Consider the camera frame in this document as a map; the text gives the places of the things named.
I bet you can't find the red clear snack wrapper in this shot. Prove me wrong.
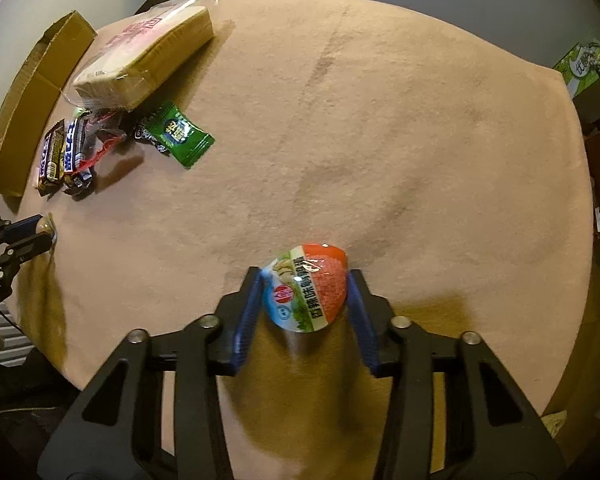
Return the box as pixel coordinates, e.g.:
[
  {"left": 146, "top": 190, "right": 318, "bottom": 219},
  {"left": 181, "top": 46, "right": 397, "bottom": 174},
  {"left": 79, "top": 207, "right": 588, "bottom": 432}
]
[{"left": 77, "top": 110, "right": 128, "bottom": 176}]

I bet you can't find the green tissue box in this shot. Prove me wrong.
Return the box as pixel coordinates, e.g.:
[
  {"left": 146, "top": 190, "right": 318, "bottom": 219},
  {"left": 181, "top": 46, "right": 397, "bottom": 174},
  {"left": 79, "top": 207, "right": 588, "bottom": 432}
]
[{"left": 552, "top": 39, "right": 600, "bottom": 101}]

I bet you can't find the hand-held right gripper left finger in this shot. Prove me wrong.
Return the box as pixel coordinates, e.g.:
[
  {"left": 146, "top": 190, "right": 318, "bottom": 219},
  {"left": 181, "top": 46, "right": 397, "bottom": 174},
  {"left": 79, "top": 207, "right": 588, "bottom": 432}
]
[{"left": 37, "top": 266, "right": 266, "bottom": 480}]

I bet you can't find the black white-print candy packet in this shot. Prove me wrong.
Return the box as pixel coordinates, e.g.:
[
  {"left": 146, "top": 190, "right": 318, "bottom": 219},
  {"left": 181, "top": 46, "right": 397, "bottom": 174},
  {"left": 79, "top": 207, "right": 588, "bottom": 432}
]
[{"left": 132, "top": 120, "right": 168, "bottom": 156}]

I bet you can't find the brown cardboard box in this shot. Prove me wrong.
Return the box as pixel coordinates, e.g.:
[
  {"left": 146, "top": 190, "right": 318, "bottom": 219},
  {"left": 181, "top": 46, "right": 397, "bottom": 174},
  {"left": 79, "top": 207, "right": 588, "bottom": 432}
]
[{"left": 0, "top": 10, "right": 98, "bottom": 197}]

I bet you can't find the beige felt tablecloth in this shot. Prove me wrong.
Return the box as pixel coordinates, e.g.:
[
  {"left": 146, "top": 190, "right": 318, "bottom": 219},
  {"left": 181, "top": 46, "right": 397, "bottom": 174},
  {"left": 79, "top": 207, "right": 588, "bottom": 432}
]
[{"left": 0, "top": 0, "right": 595, "bottom": 480}]

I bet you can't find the round orange snack packet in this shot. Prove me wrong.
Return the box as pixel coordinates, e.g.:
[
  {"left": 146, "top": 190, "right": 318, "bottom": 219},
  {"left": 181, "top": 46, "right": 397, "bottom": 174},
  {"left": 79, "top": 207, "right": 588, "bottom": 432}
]
[{"left": 261, "top": 242, "right": 352, "bottom": 335}]

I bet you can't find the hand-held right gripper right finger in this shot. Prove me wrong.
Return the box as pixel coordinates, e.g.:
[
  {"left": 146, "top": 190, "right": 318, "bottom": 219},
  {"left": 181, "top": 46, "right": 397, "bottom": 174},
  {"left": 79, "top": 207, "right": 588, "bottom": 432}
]
[{"left": 347, "top": 269, "right": 568, "bottom": 480}]

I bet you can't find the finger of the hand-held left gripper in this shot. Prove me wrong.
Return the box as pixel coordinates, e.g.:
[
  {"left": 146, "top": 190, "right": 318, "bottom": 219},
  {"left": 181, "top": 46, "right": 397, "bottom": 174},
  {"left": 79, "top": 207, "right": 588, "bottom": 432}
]
[
  {"left": 0, "top": 232, "right": 56, "bottom": 291},
  {"left": 0, "top": 214, "right": 46, "bottom": 250}
]

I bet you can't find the sliced bread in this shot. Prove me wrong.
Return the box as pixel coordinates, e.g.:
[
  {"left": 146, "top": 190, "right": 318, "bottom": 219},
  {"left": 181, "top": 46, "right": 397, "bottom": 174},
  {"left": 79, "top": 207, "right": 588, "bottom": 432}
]
[{"left": 62, "top": 0, "right": 221, "bottom": 113}]

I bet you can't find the brown chocolate bar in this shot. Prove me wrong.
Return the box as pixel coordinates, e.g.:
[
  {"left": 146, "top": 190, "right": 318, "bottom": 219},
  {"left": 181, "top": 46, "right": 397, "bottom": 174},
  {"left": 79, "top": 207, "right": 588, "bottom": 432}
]
[{"left": 36, "top": 119, "right": 70, "bottom": 197}]

